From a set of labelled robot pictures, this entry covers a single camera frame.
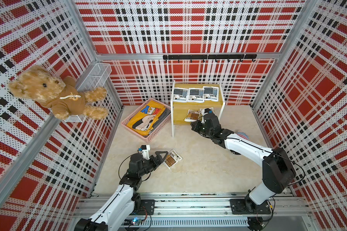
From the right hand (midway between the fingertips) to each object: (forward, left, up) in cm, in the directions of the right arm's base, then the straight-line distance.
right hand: (192, 123), depth 85 cm
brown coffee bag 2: (-15, +12, -17) cm, 26 cm away
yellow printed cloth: (+11, +34, -12) cm, 38 cm away
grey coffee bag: (+10, -11, +14) cm, 20 cm away
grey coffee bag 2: (+10, +7, +14) cm, 18 cm away
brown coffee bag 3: (+2, -6, +8) cm, 10 cm away
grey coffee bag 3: (+9, -2, +14) cm, 17 cm away
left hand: (-16, +15, -10) cm, 24 cm away
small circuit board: (-47, +29, -18) cm, 58 cm away
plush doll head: (+1, -34, -14) cm, 36 cm away
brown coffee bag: (+8, -1, -2) cm, 8 cm away
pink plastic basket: (+11, +20, -14) cm, 27 cm away
